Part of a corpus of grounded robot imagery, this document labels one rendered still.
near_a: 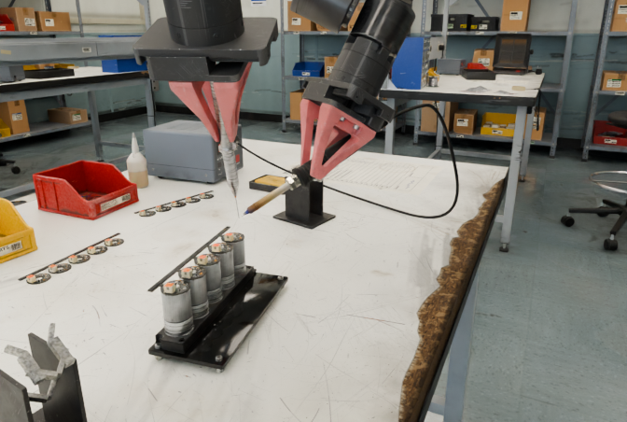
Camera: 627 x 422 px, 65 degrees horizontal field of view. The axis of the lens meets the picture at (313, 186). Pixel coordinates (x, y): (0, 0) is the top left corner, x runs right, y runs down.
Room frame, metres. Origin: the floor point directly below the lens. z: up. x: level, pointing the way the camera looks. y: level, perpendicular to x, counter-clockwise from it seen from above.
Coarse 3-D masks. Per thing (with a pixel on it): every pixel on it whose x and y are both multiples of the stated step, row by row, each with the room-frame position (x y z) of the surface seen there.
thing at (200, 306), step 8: (192, 272) 0.40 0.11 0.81; (192, 280) 0.39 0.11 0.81; (200, 280) 0.40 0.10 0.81; (192, 288) 0.39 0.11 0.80; (200, 288) 0.39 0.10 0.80; (192, 296) 0.39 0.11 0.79; (200, 296) 0.39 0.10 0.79; (192, 304) 0.39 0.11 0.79; (200, 304) 0.39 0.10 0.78; (192, 312) 0.39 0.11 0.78; (200, 312) 0.39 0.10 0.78; (208, 312) 0.40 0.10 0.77
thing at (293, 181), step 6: (294, 174) 0.51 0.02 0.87; (288, 180) 0.50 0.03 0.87; (294, 180) 0.50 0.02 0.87; (282, 186) 0.50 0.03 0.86; (288, 186) 0.50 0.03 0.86; (294, 186) 0.50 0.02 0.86; (270, 192) 0.50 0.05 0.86; (276, 192) 0.50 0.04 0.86; (282, 192) 0.50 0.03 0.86; (264, 198) 0.49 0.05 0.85; (270, 198) 0.49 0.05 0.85; (252, 204) 0.49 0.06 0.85; (258, 204) 0.49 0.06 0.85; (264, 204) 0.49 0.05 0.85; (252, 210) 0.48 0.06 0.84
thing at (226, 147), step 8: (216, 104) 0.42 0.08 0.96; (216, 112) 0.42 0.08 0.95; (216, 120) 0.43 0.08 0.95; (224, 128) 0.43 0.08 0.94; (224, 136) 0.43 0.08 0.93; (224, 144) 0.43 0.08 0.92; (232, 144) 0.44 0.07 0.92; (224, 152) 0.44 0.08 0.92; (232, 152) 0.44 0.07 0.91; (224, 160) 0.44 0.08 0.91; (232, 160) 0.44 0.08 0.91; (232, 168) 0.45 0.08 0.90; (232, 176) 0.45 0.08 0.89; (232, 184) 0.45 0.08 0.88
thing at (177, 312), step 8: (168, 296) 0.36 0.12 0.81; (176, 296) 0.37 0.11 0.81; (184, 296) 0.37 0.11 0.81; (168, 304) 0.37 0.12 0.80; (176, 304) 0.37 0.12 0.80; (184, 304) 0.37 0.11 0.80; (168, 312) 0.37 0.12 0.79; (176, 312) 0.36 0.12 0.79; (184, 312) 0.37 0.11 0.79; (168, 320) 0.37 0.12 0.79; (176, 320) 0.36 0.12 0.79; (184, 320) 0.37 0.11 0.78; (192, 320) 0.38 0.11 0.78; (168, 328) 0.37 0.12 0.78; (176, 328) 0.36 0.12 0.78; (184, 328) 0.37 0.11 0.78; (192, 328) 0.38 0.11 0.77; (176, 336) 0.36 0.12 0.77
